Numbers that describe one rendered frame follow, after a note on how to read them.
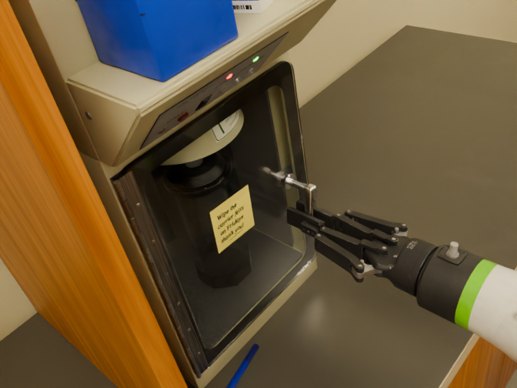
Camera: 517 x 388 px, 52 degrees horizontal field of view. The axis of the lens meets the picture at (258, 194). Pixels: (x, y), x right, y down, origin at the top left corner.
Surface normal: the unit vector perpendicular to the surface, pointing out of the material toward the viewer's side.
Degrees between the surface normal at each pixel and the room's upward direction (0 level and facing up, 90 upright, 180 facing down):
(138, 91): 0
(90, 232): 90
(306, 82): 90
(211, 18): 90
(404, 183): 0
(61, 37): 90
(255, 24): 0
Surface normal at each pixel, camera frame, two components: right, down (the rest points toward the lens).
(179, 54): 0.74, 0.33
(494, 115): -0.16, -0.76
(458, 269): -0.35, -0.56
